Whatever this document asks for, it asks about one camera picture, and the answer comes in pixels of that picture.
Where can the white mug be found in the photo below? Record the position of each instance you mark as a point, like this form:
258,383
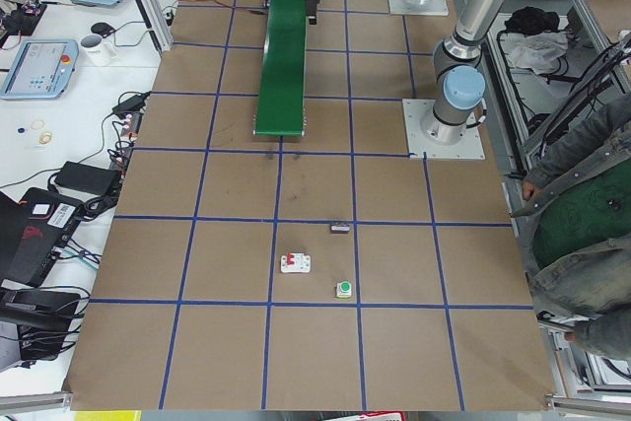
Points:
98,50

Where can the black laptop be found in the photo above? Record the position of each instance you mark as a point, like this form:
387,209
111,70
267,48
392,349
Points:
33,230

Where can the brown cylindrical capacitor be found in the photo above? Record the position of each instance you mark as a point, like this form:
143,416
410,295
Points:
340,228

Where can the white red circuit breaker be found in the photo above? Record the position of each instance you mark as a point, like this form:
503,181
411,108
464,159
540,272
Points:
295,262

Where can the near teach pendant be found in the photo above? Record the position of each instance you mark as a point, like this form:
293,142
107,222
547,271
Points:
41,70

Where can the black white cloth pile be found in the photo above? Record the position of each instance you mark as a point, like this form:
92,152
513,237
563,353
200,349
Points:
543,44

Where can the black power adapter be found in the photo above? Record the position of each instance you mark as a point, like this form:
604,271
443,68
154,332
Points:
86,178

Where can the black computer mouse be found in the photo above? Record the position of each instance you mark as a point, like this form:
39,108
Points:
103,29

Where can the green conveyor belt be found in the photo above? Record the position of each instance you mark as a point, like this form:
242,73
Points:
280,110

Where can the green push button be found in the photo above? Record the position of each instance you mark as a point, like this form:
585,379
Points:
343,289

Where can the person in grey jacket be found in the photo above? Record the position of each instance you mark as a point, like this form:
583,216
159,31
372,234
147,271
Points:
576,230

